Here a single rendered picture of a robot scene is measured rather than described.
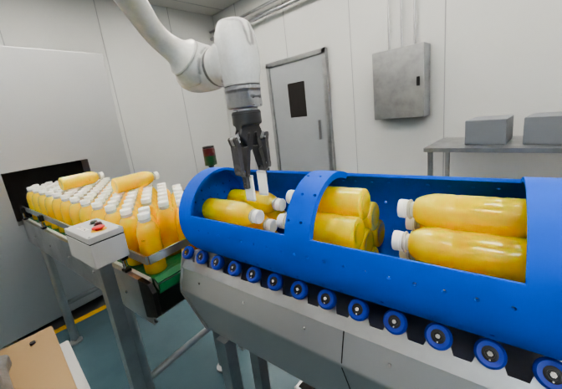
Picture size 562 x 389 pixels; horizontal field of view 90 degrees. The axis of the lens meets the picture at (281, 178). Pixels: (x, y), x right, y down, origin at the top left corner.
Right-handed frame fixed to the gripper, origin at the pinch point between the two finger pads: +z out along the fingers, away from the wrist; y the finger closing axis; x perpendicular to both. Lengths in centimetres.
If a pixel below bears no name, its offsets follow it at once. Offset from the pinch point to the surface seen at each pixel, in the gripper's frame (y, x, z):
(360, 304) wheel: -5.6, -30.0, 22.5
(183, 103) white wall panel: 282, 421, -56
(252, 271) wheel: -5.8, 0.3, 22.7
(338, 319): -6.7, -25.2, 27.4
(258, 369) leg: 9, 22, 81
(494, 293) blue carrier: -10, -52, 10
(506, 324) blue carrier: -9, -54, 15
